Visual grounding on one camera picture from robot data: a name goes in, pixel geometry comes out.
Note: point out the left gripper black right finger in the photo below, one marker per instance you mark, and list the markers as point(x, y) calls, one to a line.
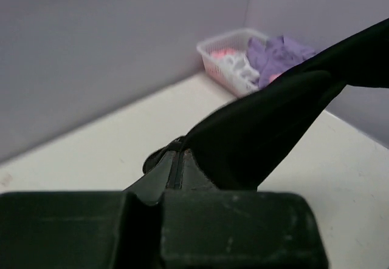
point(192, 177)

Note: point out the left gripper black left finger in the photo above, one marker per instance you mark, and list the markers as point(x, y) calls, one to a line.
point(156, 171)

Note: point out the black t shirt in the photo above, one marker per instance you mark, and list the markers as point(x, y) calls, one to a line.
point(240, 144)

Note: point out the white t shirt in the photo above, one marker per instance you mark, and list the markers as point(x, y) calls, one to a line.
point(239, 73)

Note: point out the pink t shirt in basket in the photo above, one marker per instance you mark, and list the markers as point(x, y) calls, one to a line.
point(219, 54)

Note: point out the purple t shirt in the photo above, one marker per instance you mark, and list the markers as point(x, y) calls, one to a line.
point(276, 56)

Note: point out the white plastic laundry basket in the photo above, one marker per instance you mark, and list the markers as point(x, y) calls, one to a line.
point(236, 39)

